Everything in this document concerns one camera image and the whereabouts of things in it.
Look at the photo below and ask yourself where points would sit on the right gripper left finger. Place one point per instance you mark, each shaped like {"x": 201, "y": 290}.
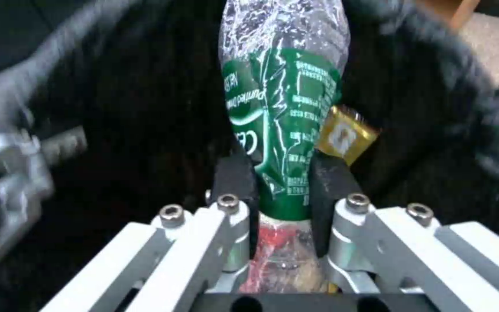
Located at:
{"x": 176, "y": 260}

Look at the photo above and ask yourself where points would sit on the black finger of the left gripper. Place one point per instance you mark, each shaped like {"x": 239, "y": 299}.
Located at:
{"x": 11, "y": 169}

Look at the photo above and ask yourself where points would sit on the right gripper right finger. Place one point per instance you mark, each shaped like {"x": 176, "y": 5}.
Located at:
{"x": 405, "y": 247}

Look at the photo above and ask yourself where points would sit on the crushed plastic bottle green label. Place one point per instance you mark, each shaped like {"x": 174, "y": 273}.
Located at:
{"x": 275, "y": 97}

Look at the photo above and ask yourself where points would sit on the gold foil snack wrapper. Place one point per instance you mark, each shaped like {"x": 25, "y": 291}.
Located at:
{"x": 347, "y": 135}

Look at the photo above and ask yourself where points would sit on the brown wooden furniture piece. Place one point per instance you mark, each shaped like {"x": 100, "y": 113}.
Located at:
{"x": 464, "y": 11}

